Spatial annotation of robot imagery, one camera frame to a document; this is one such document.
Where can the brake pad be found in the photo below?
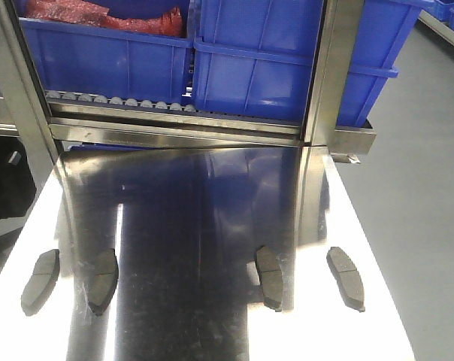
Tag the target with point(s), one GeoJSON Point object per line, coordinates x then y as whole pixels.
{"type": "Point", "coordinates": [348, 278]}
{"type": "Point", "coordinates": [271, 278]}
{"type": "Point", "coordinates": [41, 282]}
{"type": "Point", "coordinates": [104, 282]}

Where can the grey roller conveyor strip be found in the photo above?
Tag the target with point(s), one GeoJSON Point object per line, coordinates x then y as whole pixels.
{"type": "Point", "coordinates": [129, 102]}

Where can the right blue plastic bin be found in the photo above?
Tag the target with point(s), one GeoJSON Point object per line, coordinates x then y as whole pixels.
{"type": "Point", "coordinates": [255, 58]}

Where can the blue plastic bin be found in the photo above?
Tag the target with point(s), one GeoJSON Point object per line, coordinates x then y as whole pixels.
{"type": "Point", "coordinates": [255, 58]}
{"type": "Point", "coordinates": [110, 62]}

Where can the red bubble wrap bag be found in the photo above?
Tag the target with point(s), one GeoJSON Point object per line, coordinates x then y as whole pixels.
{"type": "Point", "coordinates": [89, 14]}

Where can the left blue plastic bin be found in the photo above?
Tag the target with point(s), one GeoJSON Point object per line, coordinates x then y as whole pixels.
{"type": "Point", "coordinates": [110, 62]}

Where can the small blue bins background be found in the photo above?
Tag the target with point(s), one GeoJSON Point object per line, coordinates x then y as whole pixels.
{"type": "Point", "coordinates": [441, 10]}

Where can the steel roller rack frame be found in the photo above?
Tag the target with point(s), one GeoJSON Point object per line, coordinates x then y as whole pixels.
{"type": "Point", "coordinates": [43, 126]}

